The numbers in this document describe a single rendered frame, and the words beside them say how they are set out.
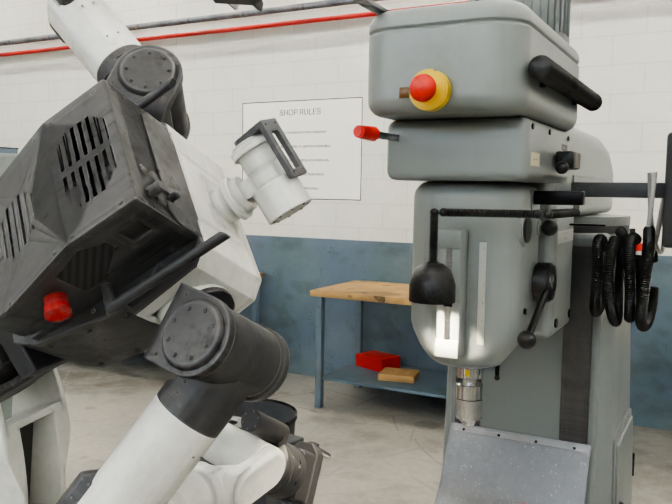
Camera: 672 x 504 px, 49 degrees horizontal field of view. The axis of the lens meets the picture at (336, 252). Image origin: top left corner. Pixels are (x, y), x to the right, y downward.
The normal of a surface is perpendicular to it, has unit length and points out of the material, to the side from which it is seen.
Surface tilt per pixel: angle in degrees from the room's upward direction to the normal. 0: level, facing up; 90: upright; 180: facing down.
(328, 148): 90
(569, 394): 90
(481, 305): 90
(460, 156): 90
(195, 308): 64
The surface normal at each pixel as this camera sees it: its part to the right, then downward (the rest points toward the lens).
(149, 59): 0.10, -0.42
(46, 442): -0.21, 0.08
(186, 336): -0.43, -0.37
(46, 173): -0.64, -0.21
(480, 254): -0.48, 0.07
